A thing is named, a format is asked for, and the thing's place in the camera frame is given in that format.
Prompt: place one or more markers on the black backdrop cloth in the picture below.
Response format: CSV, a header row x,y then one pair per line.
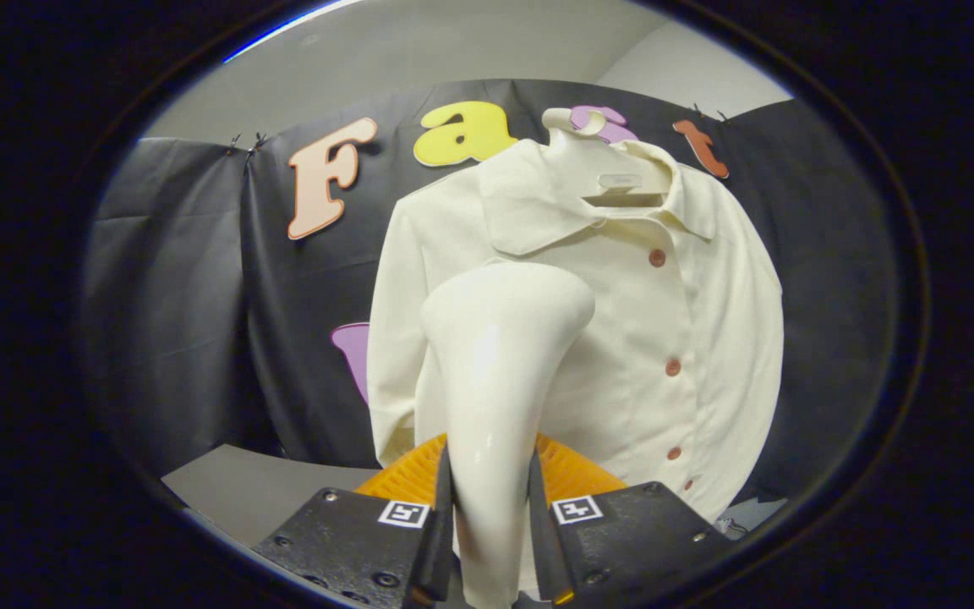
x,y
183,296

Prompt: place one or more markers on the white mannequin stand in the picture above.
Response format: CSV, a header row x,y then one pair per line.
x,y
556,123

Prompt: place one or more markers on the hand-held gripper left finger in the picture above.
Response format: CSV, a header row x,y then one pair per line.
x,y
443,541

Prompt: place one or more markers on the grey drawer cabinet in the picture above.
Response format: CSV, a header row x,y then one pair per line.
x,y
250,491

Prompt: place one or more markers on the cream button-up shirt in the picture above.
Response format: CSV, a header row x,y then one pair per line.
x,y
690,321

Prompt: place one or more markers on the white garment steamer head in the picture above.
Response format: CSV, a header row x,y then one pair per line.
x,y
495,381

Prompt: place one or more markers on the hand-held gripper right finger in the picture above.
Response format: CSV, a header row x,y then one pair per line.
x,y
542,541

